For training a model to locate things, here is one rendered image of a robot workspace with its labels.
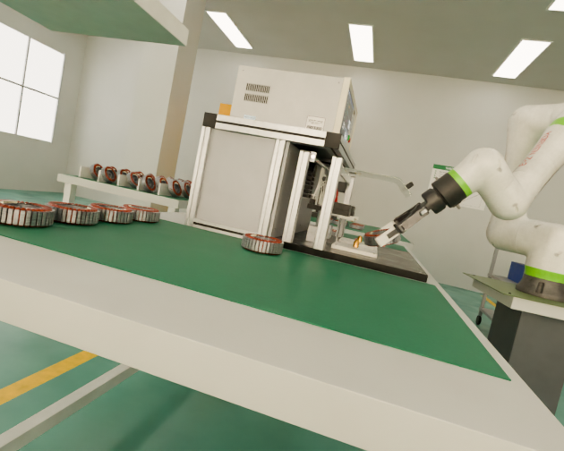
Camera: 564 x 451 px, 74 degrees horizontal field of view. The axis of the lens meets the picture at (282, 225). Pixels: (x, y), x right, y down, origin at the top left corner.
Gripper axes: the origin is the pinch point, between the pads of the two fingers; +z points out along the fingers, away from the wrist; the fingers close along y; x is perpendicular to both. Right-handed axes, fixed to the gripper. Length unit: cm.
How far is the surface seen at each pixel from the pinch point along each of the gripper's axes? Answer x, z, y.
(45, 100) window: 501, 396, 487
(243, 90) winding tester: 67, 8, 7
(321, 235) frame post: 11.9, 13.3, -9.7
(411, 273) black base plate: -11.7, -1.2, -11.1
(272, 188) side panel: 32.3, 16.4, -10.3
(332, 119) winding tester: 39.5, -9.4, 6.2
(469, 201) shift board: -114, -89, 542
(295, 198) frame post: 25.7, 12.9, -8.4
